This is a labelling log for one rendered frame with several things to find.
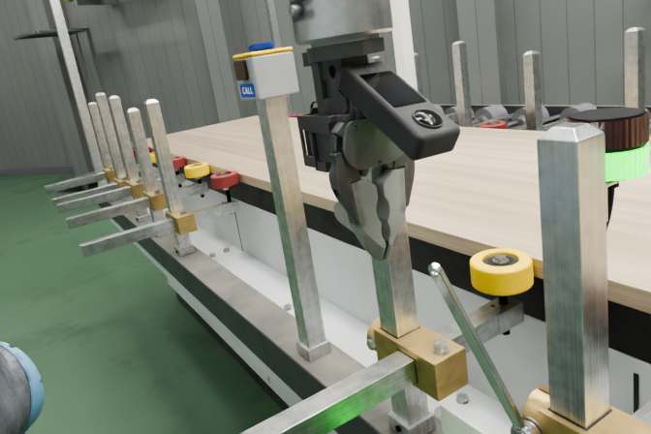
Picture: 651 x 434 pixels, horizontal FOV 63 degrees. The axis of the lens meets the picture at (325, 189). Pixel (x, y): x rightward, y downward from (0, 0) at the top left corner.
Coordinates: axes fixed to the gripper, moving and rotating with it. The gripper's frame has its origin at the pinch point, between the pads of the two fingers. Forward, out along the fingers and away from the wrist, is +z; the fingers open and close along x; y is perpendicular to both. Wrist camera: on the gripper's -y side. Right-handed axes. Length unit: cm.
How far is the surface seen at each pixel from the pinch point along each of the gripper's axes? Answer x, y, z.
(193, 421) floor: -3, 134, 101
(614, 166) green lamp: -10.4, -17.0, -7.7
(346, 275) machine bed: -28, 55, 29
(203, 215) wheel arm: -14, 104, 20
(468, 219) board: -33.2, 21.6, 11.2
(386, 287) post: -6.1, 9.3, 9.4
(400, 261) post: -7.9, 8.2, 6.2
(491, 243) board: -27.3, 11.5, 11.2
